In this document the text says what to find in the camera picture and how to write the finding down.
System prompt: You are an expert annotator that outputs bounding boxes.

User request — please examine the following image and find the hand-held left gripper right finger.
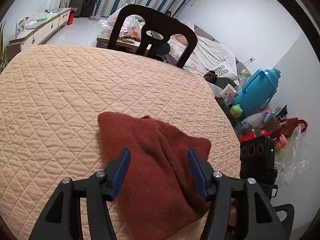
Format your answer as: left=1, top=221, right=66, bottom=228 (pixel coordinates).
left=187, top=147, right=285, bottom=240

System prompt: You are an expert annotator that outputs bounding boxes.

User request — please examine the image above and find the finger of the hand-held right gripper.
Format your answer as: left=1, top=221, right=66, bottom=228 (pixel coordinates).
left=274, top=203, right=295, bottom=240

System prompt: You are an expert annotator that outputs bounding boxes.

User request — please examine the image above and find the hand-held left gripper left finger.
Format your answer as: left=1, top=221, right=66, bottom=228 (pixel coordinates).
left=29, top=147, right=132, bottom=240

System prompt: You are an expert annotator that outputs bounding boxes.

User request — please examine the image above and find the rust red knit sweater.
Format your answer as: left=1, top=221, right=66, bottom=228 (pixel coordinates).
left=97, top=112, right=212, bottom=240

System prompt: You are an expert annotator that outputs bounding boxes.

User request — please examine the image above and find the red water bottle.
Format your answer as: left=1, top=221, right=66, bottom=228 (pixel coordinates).
left=239, top=129, right=268, bottom=143

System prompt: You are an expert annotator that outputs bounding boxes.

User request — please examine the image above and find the clear plastic bag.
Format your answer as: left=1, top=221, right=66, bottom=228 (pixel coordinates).
left=274, top=125, right=308, bottom=185

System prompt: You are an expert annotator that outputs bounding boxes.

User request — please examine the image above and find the dark red tote bag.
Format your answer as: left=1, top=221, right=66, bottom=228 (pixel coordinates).
left=279, top=117, right=308, bottom=138

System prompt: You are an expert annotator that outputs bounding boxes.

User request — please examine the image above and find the green frog toy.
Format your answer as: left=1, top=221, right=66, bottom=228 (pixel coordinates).
left=230, top=104, right=243, bottom=118

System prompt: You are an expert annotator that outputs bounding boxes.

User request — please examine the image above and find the blue thermos jug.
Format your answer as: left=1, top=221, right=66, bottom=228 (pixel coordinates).
left=234, top=67, right=282, bottom=117

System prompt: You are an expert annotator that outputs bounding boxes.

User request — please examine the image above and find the white patterned cup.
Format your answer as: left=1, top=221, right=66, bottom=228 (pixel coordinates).
left=220, top=84, right=237, bottom=100

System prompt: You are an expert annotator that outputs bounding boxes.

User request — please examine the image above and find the peach quilted blanket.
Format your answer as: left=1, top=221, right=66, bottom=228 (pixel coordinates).
left=0, top=44, right=242, bottom=240

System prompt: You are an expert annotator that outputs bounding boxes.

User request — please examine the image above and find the white printed shirt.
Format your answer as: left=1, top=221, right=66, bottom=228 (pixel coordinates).
left=206, top=56, right=238, bottom=79

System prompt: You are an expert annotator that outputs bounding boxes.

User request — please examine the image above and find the grey sofa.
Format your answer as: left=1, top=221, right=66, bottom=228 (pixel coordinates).
left=165, top=20, right=248, bottom=80

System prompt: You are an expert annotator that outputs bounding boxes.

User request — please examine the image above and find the coffee table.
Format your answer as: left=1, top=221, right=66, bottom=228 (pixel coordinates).
left=96, top=27, right=160, bottom=55

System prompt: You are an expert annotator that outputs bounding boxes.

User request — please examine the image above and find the dark blue round stool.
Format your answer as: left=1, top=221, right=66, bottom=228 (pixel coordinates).
left=157, top=42, right=170, bottom=55

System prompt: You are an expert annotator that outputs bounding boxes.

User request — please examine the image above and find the pink cushion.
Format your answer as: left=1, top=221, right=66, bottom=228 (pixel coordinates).
left=172, top=33, right=188, bottom=45

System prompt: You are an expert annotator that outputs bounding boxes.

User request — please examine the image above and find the plastic bag of snacks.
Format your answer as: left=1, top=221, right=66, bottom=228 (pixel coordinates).
left=99, top=15, right=148, bottom=43

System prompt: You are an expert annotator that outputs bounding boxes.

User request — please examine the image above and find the cream low cabinet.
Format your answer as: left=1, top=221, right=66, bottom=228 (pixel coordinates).
left=6, top=7, right=73, bottom=55

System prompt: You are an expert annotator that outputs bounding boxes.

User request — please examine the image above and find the black wooden chair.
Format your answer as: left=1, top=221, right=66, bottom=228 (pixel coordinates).
left=107, top=4, right=198, bottom=68

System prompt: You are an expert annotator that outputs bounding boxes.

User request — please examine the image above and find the black backpack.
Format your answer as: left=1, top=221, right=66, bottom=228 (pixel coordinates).
left=81, top=0, right=98, bottom=18
left=70, top=0, right=84, bottom=18

